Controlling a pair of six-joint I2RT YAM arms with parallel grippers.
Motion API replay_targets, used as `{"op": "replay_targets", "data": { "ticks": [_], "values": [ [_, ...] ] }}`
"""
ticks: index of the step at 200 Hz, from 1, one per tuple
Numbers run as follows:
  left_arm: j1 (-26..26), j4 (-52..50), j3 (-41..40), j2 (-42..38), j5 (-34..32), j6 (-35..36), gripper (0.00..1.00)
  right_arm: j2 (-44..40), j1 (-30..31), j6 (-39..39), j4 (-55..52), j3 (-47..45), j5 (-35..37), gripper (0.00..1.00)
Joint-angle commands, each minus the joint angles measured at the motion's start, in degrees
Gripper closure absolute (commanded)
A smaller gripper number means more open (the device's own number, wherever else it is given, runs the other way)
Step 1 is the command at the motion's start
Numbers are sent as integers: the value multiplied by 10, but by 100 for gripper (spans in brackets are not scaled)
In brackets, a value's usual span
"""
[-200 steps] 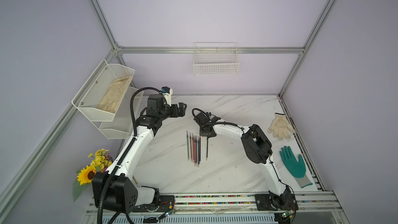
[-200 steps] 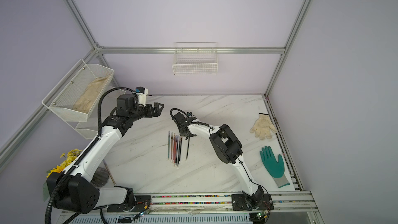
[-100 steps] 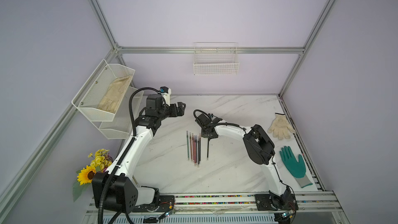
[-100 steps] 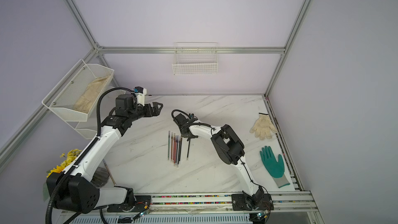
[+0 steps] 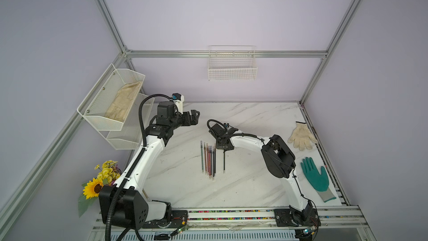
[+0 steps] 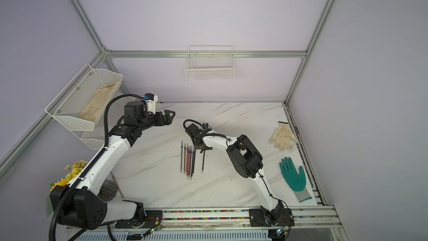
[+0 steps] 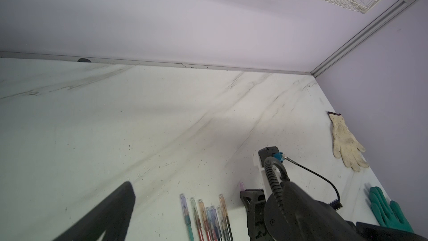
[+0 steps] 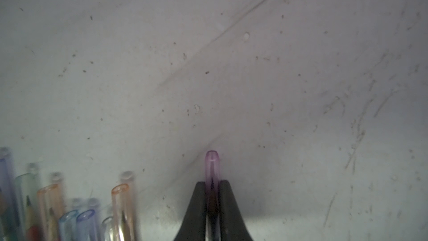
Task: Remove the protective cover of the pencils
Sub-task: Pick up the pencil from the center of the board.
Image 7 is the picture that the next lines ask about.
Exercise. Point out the pencil with purple cap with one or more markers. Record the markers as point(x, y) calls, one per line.
point(225, 217)

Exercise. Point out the cream knitted work glove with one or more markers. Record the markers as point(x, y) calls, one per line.
point(345, 145)

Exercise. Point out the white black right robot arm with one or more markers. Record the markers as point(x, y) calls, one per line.
point(378, 233)

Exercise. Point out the green rubber work glove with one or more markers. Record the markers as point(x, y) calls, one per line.
point(388, 214)

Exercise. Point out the red pencil with orange cap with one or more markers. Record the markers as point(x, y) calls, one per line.
point(205, 219)

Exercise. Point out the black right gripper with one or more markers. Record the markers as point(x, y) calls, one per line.
point(292, 215)

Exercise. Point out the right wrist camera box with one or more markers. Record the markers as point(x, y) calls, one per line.
point(259, 158)

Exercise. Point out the pencil with teal cap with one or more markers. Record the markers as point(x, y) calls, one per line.
point(186, 217)

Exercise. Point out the red pencil with clear cap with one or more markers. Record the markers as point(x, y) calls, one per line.
point(197, 219)

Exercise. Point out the aluminium frame profile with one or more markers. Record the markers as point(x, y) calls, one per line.
point(386, 17)

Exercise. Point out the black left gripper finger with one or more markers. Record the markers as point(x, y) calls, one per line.
point(108, 221)

